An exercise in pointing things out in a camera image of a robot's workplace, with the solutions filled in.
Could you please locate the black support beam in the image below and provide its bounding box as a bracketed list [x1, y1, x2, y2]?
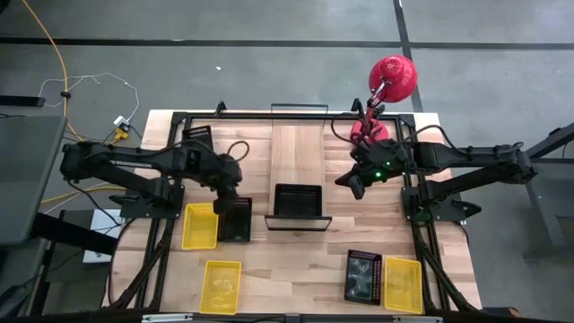
[30, 211, 120, 257]

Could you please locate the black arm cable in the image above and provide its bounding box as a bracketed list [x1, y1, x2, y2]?
[225, 140, 251, 164]
[330, 115, 360, 147]

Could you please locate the thin white cable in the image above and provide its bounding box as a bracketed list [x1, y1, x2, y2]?
[38, 71, 141, 122]

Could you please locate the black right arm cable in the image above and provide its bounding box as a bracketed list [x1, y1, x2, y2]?
[330, 115, 360, 147]

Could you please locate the yellow extension cable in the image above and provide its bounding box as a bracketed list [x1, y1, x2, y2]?
[20, 0, 131, 205]

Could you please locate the yellow plastic basket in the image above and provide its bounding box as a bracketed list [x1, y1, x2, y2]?
[180, 202, 221, 251]
[198, 259, 243, 316]
[383, 257, 424, 315]

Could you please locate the flat black strip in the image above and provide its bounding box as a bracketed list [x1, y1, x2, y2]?
[0, 94, 47, 109]

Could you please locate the black plastic basket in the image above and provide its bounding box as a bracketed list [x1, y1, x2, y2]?
[273, 182, 325, 217]
[344, 249, 384, 307]
[182, 125, 213, 149]
[217, 196, 254, 244]

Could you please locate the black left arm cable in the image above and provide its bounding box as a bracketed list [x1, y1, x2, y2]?
[225, 140, 251, 164]

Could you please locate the black metal rig frame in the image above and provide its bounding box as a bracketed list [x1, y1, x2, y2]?
[101, 99, 483, 315]

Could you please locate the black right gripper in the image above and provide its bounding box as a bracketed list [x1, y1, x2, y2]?
[335, 150, 389, 188]

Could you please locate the red desk lamp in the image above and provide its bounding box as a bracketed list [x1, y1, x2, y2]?
[350, 54, 419, 147]

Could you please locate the white box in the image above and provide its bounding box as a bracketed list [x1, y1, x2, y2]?
[82, 208, 126, 265]

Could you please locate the grey metal table frame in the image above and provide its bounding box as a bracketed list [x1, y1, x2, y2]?
[510, 121, 574, 261]

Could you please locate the grey side table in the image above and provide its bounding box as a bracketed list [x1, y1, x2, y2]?
[0, 115, 68, 247]

